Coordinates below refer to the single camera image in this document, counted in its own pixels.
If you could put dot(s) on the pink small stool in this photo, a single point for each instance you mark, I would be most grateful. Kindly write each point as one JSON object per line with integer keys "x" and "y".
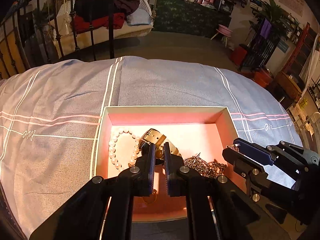
{"x": 226, "y": 32}

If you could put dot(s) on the thin gold bangle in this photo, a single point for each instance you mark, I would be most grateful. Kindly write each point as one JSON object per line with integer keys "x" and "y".
{"x": 151, "y": 198}

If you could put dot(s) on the large green plant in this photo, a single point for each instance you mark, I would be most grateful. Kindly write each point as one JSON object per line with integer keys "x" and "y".
{"x": 274, "y": 14}

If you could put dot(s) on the black iron bed frame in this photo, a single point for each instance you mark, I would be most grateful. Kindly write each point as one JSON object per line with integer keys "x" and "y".
{"x": 33, "y": 31}

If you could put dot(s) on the red clothes pile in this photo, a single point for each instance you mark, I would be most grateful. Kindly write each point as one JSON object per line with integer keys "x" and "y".
{"x": 81, "y": 26}

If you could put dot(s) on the white hanging swing chair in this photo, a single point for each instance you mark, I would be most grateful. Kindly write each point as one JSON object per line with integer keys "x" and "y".
{"x": 138, "y": 22}

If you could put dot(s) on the mint green jewelry box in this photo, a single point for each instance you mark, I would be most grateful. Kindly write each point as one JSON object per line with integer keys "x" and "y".
{"x": 198, "y": 134}

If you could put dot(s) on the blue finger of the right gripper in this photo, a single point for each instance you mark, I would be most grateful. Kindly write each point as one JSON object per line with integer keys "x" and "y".
{"x": 242, "y": 171}
{"x": 284, "y": 153}

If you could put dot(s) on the green floral covered cabinet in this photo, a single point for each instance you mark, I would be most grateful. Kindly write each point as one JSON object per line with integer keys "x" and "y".
{"x": 180, "y": 16}

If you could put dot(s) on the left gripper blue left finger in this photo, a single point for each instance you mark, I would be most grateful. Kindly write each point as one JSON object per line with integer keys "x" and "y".
{"x": 102, "y": 208}

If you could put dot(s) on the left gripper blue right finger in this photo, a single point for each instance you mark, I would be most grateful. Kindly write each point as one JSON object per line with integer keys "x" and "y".
{"x": 216, "y": 207}

